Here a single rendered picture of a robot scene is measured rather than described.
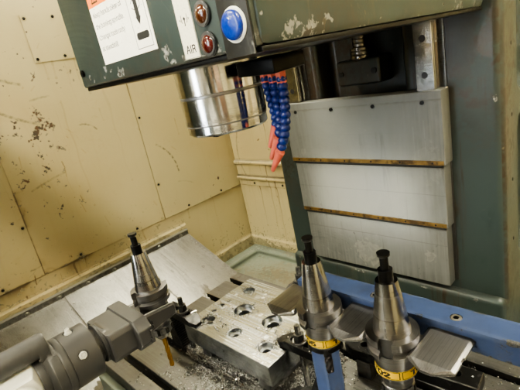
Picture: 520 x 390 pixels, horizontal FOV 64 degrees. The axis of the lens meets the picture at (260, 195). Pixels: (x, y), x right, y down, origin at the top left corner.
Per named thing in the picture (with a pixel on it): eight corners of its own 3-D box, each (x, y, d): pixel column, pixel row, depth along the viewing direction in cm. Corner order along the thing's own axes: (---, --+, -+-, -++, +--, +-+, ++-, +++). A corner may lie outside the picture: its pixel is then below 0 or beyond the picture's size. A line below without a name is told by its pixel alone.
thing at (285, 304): (289, 321, 58) (288, 316, 58) (262, 310, 62) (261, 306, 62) (319, 295, 63) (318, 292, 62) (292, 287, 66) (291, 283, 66)
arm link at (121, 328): (145, 306, 65) (71, 350, 58) (162, 356, 68) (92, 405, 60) (110, 286, 74) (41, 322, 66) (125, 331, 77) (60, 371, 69)
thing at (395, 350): (426, 335, 51) (425, 318, 51) (414, 368, 47) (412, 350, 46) (376, 325, 55) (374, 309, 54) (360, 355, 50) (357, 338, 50)
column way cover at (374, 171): (453, 290, 108) (439, 90, 93) (309, 255, 142) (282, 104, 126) (460, 281, 111) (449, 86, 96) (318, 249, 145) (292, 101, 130)
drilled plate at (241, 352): (272, 388, 83) (268, 367, 82) (189, 340, 104) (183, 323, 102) (337, 324, 98) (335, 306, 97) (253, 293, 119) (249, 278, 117)
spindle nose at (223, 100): (285, 115, 82) (274, 53, 78) (229, 137, 71) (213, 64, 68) (228, 121, 93) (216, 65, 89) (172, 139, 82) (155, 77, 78)
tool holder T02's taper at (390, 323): (415, 320, 50) (411, 271, 48) (405, 343, 47) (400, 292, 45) (379, 314, 53) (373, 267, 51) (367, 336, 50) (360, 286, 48)
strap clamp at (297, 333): (332, 405, 81) (320, 341, 77) (282, 378, 91) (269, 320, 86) (341, 394, 84) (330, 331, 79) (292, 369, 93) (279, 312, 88)
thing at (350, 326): (357, 348, 50) (356, 343, 50) (322, 334, 54) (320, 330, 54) (385, 317, 55) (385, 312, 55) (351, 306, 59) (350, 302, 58)
